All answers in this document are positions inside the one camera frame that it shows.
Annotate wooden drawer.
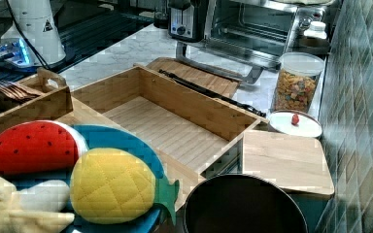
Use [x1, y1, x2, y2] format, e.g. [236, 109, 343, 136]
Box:
[72, 65, 269, 175]

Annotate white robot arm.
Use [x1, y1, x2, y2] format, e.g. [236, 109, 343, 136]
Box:
[1, 0, 66, 68]

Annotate bamboo cutting board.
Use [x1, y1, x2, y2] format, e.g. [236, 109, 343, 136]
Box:
[147, 57, 240, 98]

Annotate blue plate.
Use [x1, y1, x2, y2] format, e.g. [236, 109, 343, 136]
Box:
[0, 125, 164, 233]

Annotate silver toaster oven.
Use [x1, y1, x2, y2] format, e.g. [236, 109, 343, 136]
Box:
[174, 0, 332, 83]

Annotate black two-slot toaster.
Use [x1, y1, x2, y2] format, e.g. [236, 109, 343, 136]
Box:
[168, 0, 209, 43]

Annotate plush yellow pineapple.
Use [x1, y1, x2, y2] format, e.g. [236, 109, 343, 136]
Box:
[70, 148, 179, 224]

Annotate black pot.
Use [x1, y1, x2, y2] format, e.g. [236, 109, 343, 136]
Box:
[184, 174, 308, 233]

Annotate white lid with red knob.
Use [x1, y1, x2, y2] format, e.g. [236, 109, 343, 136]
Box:
[268, 110, 322, 138]

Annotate teal box with wooden lid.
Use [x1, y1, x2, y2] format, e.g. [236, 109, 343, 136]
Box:
[203, 129, 335, 201]

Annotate clear cereal jar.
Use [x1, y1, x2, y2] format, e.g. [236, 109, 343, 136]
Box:
[272, 52, 324, 113]

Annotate wooden tea caddy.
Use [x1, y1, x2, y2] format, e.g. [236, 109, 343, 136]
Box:
[0, 68, 73, 133]

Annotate plush watermelon slice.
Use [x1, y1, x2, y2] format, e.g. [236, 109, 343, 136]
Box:
[0, 120, 88, 176]

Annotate white-capped spice bottle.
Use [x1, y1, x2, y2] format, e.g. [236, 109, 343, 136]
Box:
[299, 21, 330, 54]

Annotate plush cream banana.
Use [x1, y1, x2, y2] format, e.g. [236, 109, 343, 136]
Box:
[0, 177, 75, 233]

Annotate brown tea bag packets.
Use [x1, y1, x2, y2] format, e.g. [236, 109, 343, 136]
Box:
[0, 82, 43, 102]

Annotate black drawer handle bar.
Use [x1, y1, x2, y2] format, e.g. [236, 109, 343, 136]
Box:
[158, 69, 266, 117]

